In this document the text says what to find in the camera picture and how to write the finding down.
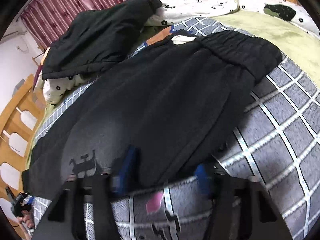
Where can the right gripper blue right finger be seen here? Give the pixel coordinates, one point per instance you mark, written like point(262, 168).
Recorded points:
point(204, 180)

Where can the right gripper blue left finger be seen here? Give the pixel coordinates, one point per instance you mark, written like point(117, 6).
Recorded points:
point(122, 170)

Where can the black pants with white stripe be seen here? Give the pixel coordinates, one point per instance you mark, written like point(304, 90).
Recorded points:
point(176, 103)

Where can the person's left hand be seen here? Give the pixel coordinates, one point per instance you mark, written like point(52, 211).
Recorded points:
point(25, 221)

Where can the grey grid bed sheet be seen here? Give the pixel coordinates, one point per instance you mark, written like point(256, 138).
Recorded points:
point(278, 141)

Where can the black jacket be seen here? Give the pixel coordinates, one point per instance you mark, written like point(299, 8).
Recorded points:
point(96, 40)

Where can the green blanket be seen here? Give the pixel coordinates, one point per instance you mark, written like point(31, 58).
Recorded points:
point(297, 44)

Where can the maroon curtain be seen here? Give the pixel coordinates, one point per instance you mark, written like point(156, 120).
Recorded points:
point(47, 20)

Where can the white flower print quilt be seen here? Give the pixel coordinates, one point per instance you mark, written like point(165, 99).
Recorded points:
point(174, 11)

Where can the wooden bed frame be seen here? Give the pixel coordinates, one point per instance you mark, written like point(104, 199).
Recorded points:
point(19, 121)

